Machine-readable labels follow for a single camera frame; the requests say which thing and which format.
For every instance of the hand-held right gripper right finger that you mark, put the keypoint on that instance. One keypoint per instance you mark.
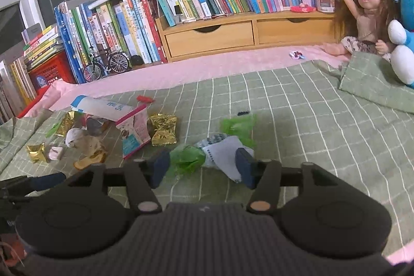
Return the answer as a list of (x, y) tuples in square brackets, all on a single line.
[(244, 166)]

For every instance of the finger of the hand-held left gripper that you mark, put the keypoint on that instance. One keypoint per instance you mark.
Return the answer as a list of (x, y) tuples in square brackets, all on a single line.
[(48, 180)]

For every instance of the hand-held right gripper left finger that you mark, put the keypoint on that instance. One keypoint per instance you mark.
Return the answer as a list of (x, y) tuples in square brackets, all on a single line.
[(160, 167)]

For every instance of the green clear plastic wrapper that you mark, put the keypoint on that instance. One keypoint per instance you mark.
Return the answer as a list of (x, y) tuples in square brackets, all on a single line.
[(223, 150)]

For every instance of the white tube with blue print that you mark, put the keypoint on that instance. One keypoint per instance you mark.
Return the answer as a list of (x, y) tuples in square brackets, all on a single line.
[(103, 108)]

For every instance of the small white pink box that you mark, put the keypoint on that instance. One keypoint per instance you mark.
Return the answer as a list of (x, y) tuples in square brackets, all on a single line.
[(55, 153)]

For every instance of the pink snack carton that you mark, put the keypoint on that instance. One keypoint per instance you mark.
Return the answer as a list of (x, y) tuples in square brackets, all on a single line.
[(134, 133)]

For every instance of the orange gold foil wrapper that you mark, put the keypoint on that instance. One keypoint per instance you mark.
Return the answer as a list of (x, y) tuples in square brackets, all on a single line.
[(90, 160)]

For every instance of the small green strip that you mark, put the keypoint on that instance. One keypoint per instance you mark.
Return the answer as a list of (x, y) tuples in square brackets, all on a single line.
[(54, 130)]

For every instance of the crumpled white tissue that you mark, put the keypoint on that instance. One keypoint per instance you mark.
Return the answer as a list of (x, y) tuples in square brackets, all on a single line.
[(81, 138)]

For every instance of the small black clip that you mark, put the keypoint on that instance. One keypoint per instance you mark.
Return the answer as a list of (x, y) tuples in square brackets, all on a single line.
[(243, 113)]

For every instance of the green checked blanket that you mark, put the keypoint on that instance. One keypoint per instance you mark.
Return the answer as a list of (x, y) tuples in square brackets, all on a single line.
[(291, 120)]

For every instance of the small red wrapper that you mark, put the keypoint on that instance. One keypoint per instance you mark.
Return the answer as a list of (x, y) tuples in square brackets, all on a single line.
[(145, 99)]

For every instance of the row of beige books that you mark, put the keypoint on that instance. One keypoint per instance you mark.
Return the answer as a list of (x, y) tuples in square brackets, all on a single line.
[(14, 91)]

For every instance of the red plastic crate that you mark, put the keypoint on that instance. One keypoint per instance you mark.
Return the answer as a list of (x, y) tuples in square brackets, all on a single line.
[(48, 72)]

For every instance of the model bicycle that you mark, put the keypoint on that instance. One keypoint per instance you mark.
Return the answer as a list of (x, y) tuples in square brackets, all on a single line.
[(103, 64)]

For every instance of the wooden organizer drawer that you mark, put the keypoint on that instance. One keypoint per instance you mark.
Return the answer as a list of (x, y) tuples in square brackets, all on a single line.
[(208, 38), (294, 30)]

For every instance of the stack of flat books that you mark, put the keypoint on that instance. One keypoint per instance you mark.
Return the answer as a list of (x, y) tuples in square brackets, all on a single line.
[(42, 46)]

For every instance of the row of tall children's books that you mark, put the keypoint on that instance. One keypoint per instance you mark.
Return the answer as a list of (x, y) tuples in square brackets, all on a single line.
[(113, 33)]

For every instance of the wooden desk organizer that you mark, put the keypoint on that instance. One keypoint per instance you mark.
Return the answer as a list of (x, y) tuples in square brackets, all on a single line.
[(252, 20)]

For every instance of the long-haired doll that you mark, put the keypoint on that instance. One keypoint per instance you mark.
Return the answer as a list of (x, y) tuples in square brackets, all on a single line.
[(365, 14)]

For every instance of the blue cat plush toy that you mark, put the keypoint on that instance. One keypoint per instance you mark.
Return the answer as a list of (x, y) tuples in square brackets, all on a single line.
[(404, 46)]

